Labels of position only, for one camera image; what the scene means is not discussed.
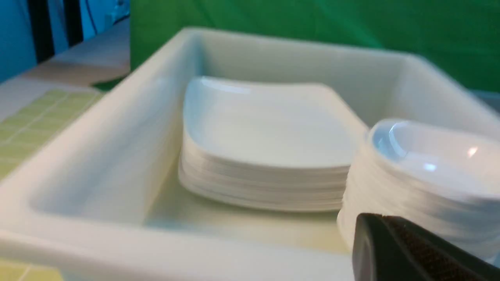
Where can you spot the stack of white square plates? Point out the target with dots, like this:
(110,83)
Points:
(274,189)

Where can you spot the green checkered tablecloth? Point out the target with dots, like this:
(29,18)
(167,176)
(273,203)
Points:
(26,131)

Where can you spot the green backdrop cloth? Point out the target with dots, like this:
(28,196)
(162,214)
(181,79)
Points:
(462,37)

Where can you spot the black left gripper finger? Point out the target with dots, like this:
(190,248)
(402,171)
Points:
(391,248)

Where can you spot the large white plastic tub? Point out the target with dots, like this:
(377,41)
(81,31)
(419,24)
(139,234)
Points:
(101,201)

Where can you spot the large white square rice plate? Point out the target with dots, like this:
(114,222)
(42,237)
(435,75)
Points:
(280,125)

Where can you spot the stack of white small bowls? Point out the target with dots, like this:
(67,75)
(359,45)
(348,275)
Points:
(466,221)

